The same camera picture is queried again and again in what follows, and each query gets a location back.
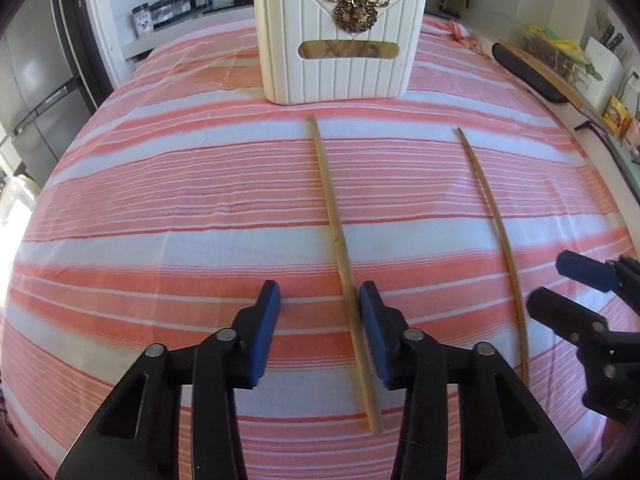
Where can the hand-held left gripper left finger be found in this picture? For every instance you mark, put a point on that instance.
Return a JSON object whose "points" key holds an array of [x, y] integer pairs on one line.
{"points": [[265, 330]]}

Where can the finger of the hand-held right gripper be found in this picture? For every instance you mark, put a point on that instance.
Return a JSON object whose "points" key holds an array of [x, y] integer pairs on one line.
{"points": [[585, 270], [555, 310]]}

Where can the white knife block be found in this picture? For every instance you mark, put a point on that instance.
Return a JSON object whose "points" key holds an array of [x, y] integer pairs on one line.
{"points": [[602, 75]]}

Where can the clear bag of food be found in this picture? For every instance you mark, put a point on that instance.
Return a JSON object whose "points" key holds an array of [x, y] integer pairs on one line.
{"points": [[555, 52]]}

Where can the wooden chopstick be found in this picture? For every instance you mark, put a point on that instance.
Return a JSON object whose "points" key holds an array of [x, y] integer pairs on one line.
{"points": [[331, 210], [510, 260]]}

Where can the yellow snack packet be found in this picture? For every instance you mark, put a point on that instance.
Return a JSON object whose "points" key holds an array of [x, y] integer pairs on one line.
{"points": [[617, 115]]}

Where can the white spice jar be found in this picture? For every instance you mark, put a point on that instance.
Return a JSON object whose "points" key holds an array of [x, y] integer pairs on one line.
{"points": [[142, 21]]}

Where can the white utensil holder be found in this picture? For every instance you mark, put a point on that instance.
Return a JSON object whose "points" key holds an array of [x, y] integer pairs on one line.
{"points": [[340, 80]]}

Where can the pink striped tablecloth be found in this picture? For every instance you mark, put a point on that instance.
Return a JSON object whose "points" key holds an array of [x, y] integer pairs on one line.
{"points": [[175, 210]]}

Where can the grey refrigerator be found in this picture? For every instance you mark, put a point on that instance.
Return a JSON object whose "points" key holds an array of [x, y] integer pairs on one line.
{"points": [[40, 75]]}

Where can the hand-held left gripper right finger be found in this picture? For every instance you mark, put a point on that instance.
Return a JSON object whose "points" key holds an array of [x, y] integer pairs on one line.
{"points": [[375, 335]]}

